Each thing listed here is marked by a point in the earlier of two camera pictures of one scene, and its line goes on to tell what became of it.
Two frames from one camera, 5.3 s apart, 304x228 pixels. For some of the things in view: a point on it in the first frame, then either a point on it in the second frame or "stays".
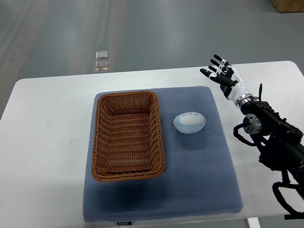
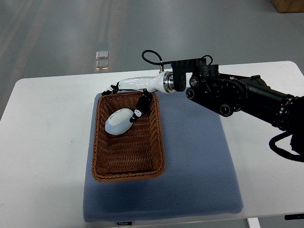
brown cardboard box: [289, 6] stays
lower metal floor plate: [101, 64] stays
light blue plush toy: [189, 122] -> [119, 121]
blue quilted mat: [199, 178] stays
